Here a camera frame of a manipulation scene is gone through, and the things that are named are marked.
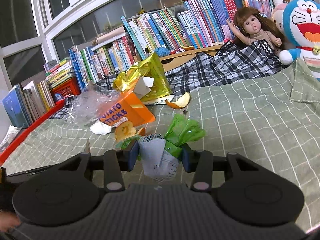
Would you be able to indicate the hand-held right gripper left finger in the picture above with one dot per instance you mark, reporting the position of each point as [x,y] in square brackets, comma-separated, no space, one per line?
[132,155]

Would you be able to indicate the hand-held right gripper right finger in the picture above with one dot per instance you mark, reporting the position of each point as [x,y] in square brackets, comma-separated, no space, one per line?
[186,160]

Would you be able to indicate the grey printed plastic bag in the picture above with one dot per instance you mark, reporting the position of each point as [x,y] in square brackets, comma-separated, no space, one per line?
[156,157]

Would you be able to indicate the green plastic bag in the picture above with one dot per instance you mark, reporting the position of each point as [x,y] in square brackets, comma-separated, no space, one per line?
[183,132]

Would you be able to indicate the orange snack box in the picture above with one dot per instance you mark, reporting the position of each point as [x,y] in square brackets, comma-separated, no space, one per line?
[130,110]

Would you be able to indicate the row of large picture books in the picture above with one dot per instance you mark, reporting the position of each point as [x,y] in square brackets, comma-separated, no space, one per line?
[22,105]

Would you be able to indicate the row of children's books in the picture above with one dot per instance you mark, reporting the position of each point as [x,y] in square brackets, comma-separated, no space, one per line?
[105,60]

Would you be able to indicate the stack of flat books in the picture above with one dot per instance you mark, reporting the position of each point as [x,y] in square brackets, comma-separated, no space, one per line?
[60,72]

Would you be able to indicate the person's left hand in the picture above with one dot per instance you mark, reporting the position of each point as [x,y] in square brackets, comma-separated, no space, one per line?
[7,220]

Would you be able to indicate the white crumpled tissue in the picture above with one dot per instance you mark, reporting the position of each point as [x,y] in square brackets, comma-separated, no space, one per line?
[100,128]

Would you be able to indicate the newspaper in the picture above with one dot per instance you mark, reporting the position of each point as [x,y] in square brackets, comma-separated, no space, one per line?
[10,137]

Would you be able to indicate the orange peel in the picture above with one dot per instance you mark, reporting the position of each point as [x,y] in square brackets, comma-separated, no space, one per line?
[181,102]

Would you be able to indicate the green grid bedsheet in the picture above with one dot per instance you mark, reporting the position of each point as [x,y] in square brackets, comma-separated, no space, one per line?
[237,130]

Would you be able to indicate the white blue printed packet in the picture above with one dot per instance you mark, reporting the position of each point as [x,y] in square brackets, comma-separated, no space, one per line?
[160,101]

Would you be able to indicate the clear plastic bag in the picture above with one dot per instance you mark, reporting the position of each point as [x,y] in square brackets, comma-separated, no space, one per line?
[92,102]

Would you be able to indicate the gold foil bag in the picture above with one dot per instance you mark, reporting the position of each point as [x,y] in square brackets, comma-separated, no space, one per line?
[155,77]

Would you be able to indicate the red basket with blue sticker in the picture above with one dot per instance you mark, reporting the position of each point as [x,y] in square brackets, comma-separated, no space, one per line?
[66,88]

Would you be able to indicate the black white plaid blanket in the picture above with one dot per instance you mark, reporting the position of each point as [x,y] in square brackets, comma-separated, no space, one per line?
[225,65]

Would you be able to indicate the wooden desk organizer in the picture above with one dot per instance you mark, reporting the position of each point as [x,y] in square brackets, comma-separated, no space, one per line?
[190,55]

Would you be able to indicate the blue yarn ball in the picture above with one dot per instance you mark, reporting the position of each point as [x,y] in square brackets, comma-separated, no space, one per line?
[163,51]

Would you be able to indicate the small pink white toy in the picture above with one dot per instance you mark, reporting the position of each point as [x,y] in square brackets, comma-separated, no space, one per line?
[178,51]

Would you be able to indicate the beige flat box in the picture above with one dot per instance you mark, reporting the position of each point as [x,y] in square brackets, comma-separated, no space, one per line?
[110,36]

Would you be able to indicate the brown haired doll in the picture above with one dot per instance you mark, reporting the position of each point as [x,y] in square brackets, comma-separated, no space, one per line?
[252,27]

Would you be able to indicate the grey plush toy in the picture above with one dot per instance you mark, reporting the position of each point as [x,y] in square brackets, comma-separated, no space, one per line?
[180,9]

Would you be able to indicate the pink rabbit plush toy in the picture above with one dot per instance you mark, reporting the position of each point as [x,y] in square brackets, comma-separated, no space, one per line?
[278,15]

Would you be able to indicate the row of thin magazines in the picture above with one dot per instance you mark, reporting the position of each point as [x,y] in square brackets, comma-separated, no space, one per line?
[257,2]

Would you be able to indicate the blue cat plush toy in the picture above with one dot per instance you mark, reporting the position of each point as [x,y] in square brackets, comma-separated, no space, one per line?
[303,22]

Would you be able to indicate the red bed rail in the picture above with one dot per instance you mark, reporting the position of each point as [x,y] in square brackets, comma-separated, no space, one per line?
[30,127]

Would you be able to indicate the white window frame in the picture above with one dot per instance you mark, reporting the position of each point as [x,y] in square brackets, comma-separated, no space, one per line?
[57,22]

